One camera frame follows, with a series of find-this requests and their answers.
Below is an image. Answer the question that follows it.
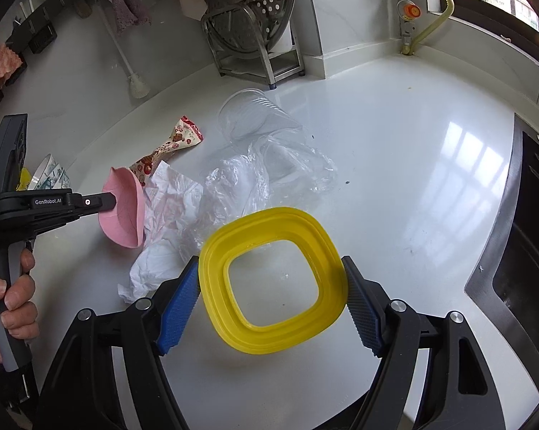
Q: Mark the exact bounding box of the person's left hand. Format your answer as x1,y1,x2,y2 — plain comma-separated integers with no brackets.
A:
0,248,40,364

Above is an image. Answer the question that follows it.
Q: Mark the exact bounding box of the pink dishcloth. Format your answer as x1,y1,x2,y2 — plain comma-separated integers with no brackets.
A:
0,45,23,113

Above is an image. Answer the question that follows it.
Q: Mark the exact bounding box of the printed snack wrapper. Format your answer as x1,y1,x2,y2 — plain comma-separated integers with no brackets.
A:
130,115,204,189

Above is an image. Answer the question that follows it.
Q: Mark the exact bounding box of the yellow gas hose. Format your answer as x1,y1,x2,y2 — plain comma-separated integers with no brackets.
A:
404,0,456,57

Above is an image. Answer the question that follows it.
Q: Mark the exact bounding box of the dark wall hook rail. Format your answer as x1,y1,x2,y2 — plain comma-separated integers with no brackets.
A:
3,0,113,57

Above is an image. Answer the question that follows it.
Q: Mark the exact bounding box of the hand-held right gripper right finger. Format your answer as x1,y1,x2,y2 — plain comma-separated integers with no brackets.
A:
341,255,506,430

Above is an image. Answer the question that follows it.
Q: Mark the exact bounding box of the clear plastic bag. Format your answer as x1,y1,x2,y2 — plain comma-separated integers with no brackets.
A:
182,132,339,252

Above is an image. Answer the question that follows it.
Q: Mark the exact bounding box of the metal dish rack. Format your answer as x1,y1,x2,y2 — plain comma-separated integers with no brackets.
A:
201,4,306,90

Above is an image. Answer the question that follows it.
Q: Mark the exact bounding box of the black kitchen sink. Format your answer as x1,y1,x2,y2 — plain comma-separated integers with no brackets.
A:
464,112,539,368

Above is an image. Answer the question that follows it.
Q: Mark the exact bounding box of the white patterned bowl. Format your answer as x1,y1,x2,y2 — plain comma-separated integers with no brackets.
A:
45,165,72,191
28,153,57,191

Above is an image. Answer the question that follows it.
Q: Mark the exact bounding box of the small black wall holder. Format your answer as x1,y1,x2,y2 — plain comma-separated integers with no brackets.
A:
28,22,58,53

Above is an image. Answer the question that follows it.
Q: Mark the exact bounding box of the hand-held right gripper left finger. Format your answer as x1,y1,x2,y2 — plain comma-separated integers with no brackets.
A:
32,255,201,430

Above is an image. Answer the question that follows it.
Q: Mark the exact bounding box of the small metal steamer plate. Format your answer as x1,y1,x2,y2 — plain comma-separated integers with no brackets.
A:
204,4,274,57

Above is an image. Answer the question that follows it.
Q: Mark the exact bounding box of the white long-handled brush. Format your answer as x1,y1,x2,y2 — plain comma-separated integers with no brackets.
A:
97,6,150,99

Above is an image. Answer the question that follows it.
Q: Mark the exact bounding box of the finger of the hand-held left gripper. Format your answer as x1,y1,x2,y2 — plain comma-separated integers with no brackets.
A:
71,191,118,216

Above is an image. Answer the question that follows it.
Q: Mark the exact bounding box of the gas valve with orange dial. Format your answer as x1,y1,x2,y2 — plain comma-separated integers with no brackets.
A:
395,0,431,57

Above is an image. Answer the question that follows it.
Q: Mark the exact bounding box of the purple hanging cloth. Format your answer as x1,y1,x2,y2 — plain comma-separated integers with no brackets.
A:
92,0,153,37

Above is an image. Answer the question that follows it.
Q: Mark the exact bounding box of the clear plastic cup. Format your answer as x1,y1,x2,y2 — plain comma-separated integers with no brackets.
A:
217,89,303,144

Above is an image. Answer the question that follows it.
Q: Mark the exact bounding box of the pink leaf-shaped dish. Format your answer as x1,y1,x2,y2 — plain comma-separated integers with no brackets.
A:
98,167,147,249

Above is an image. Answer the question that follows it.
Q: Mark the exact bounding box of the crumpled white tissue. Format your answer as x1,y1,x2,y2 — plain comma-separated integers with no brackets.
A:
117,161,205,305

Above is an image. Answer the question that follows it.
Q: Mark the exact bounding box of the white plate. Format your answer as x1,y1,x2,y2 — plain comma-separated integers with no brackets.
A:
267,20,295,57

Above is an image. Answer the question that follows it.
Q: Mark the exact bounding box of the yellow plastic lid ring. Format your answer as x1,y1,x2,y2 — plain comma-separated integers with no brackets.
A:
198,206,348,357

